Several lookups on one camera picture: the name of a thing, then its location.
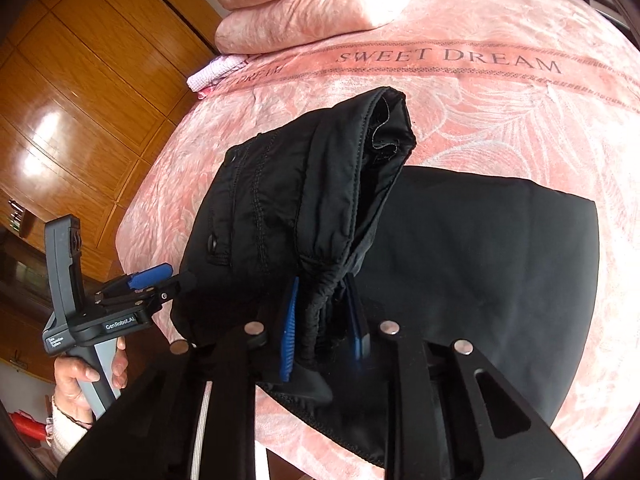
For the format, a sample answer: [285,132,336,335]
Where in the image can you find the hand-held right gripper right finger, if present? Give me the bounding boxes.
[349,280,583,480]

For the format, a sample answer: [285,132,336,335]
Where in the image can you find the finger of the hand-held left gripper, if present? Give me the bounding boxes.
[95,271,197,311]
[102,264,175,297]

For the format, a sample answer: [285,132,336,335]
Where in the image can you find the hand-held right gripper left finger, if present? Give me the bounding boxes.
[59,276,301,480]

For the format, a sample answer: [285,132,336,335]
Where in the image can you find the black padded pants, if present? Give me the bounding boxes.
[170,86,599,466]

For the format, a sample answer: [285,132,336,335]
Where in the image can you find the person's left forearm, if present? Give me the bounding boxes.
[46,395,90,457]

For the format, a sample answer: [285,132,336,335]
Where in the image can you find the person's left hand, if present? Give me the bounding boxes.
[54,337,127,423]

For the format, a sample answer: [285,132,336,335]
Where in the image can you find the red plastic item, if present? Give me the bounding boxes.
[12,409,52,442]

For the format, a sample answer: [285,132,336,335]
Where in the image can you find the wooden wardrobe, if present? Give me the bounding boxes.
[0,0,226,281]

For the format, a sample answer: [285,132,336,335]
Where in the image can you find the white pink small towel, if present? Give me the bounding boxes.
[186,55,249,93]

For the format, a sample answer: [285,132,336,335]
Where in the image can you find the pink printed bedspread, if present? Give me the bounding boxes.
[117,0,640,480]

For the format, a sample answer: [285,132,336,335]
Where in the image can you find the folded pink quilt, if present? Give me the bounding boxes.
[214,0,428,54]

